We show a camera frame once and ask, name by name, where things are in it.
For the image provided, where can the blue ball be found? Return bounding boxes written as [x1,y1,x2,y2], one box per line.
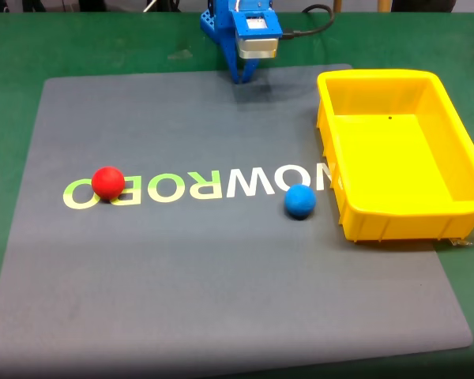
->
[284,183,318,220]

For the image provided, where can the yellow plastic bin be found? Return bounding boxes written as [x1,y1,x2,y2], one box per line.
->
[316,69,474,243]

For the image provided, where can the red ball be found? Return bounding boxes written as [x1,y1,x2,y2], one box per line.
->
[91,166,126,201]

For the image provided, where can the grey printed mat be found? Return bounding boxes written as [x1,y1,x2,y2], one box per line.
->
[0,63,474,369]

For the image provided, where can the clear plastic scrap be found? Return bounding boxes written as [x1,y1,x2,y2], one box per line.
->
[449,231,474,248]

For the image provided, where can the silver camera in blue mount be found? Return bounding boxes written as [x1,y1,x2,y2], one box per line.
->
[230,9,284,61]

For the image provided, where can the black camera cable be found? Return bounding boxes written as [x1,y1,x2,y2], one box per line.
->
[281,4,336,41]

